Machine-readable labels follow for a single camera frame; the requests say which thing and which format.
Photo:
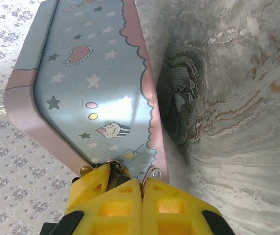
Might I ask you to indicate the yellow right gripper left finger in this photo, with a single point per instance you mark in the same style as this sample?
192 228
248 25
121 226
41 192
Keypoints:
120 213

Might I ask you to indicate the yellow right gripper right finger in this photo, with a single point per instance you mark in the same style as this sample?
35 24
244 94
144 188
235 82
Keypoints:
174 210

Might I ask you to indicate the blue cartoon tin box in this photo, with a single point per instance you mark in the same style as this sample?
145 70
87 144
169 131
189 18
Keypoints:
93 85

